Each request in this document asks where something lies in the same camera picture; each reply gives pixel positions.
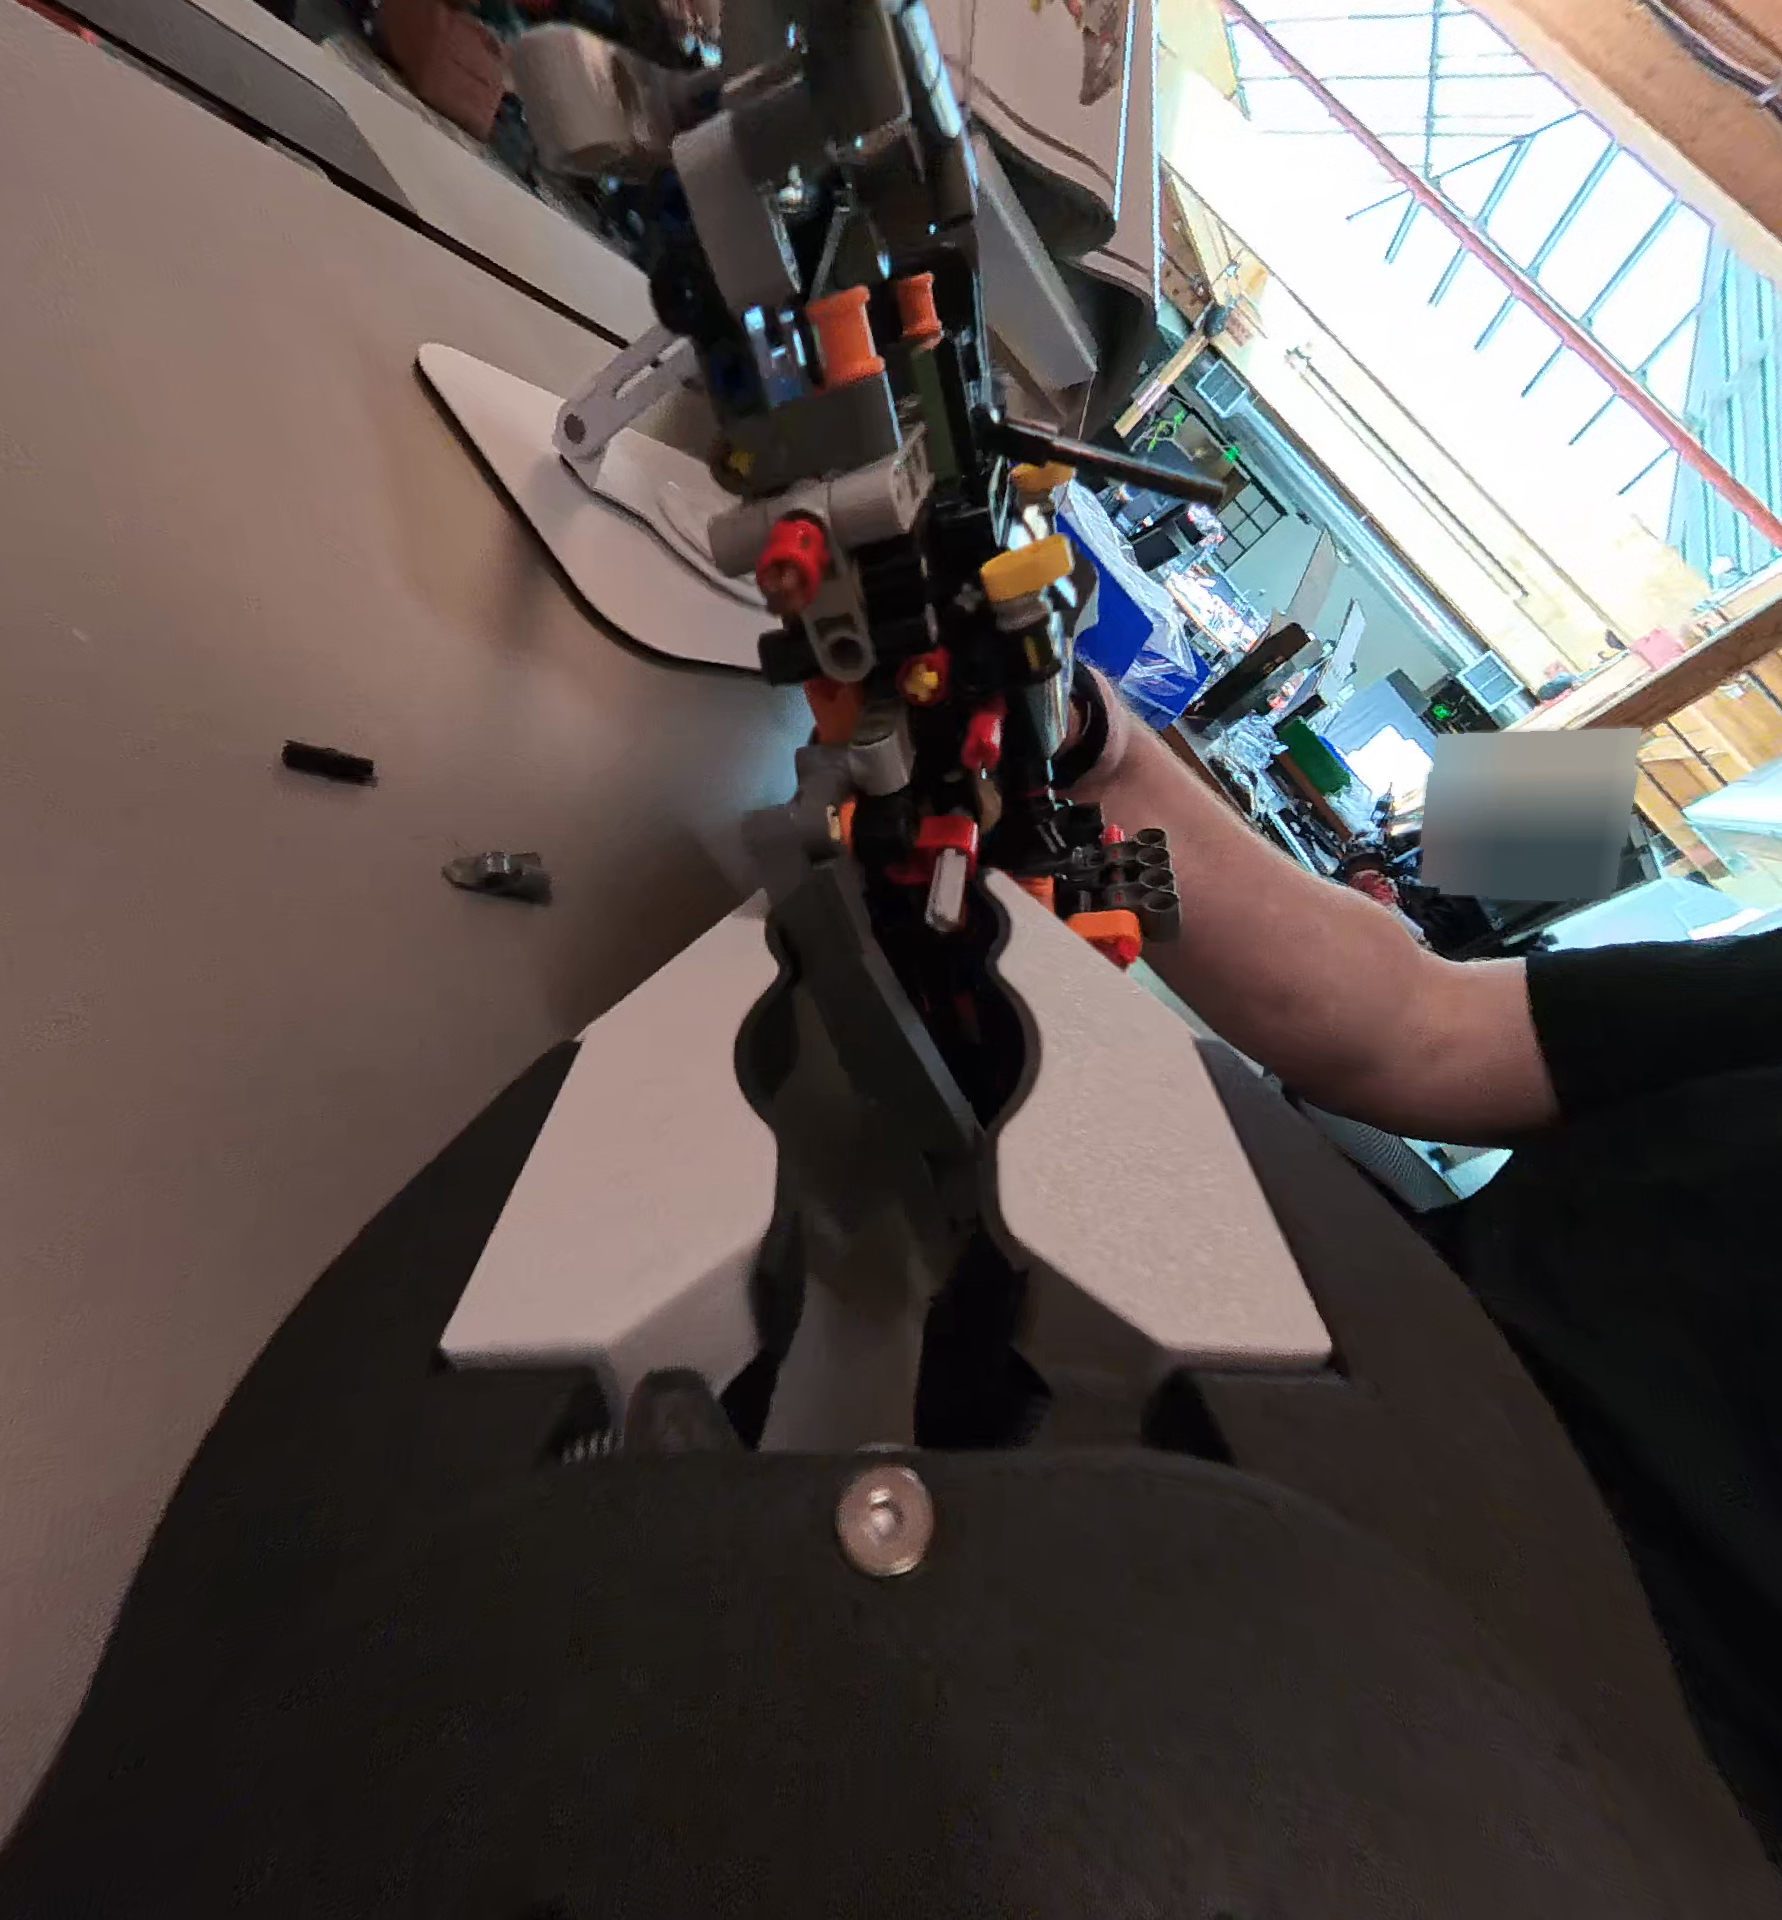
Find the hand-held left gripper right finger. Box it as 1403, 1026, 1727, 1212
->
981, 870, 1338, 1378

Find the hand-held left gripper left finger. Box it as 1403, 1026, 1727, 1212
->
440, 890, 804, 1404

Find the lego car model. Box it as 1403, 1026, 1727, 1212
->
648, 0, 1230, 1448

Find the lego instruction booklet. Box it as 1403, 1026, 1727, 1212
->
951, 0, 1167, 301

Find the person's right forearm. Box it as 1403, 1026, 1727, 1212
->
1117, 704, 1569, 1143

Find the person's right hand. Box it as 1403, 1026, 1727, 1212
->
1059, 667, 1178, 818

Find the blue plastic bin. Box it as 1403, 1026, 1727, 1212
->
1057, 479, 1208, 721

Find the white book stand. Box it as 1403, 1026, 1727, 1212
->
416, 321, 780, 676

